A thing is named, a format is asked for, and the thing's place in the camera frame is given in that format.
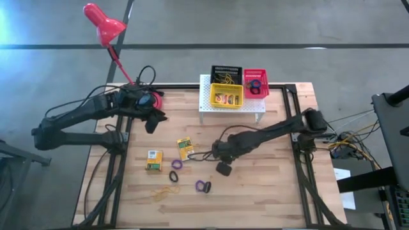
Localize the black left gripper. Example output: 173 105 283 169
135 91 168 134

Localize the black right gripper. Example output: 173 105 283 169
189 134 240 177

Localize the yellow green staples box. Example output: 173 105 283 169
176 136 196 162
213 92 240 105
145 149 164 172

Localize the yellow rubber band pile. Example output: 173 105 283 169
151 185 181 203

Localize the yellow plastic basket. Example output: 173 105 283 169
209 83 244 110

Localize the black plastic basket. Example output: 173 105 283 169
210 65 243 86

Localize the red plastic basket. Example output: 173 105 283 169
243 68 270 100

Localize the red desk lamp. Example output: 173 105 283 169
82 3 164 111

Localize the white perforated metal riser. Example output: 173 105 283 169
198 74 266 125

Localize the grey metal bench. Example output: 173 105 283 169
0 139 52 230

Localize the white paper sheet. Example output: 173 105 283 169
333 167 357 211

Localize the black flat bar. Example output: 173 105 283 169
337 165 397 193

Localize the dark grey side cart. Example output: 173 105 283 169
371 84 409 192

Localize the keyboard with lit keys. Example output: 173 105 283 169
394 188 409 226

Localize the black aluminium table frame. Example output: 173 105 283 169
73 82 348 229

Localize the brown cable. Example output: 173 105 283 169
83 149 109 222

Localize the tangled cable bundle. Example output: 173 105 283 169
319 108 383 170

